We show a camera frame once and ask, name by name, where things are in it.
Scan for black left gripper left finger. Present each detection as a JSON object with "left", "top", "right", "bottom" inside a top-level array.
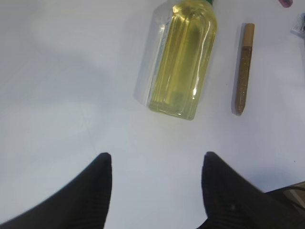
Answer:
[{"left": 0, "top": 153, "right": 112, "bottom": 229}]

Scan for yellow tea bottle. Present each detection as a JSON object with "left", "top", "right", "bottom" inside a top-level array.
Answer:
[{"left": 134, "top": 0, "right": 217, "bottom": 120}]

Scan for gold glitter pen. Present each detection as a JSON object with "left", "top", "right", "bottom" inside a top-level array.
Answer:
[{"left": 231, "top": 23, "right": 255, "bottom": 116}]

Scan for clear plastic ruler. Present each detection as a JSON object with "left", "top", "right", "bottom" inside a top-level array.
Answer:
[{"left": 291, "top": 13, "right": 305, "bottom": 39}]

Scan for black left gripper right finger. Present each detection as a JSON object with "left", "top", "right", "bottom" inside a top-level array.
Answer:
[{"left": 199, "top": 152, "right": 305, "bottom": 229}]

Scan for pink scissors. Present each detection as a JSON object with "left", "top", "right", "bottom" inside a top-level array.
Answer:
[{"left": 279, "top": 0, "right": 293, "bottom": 8}]

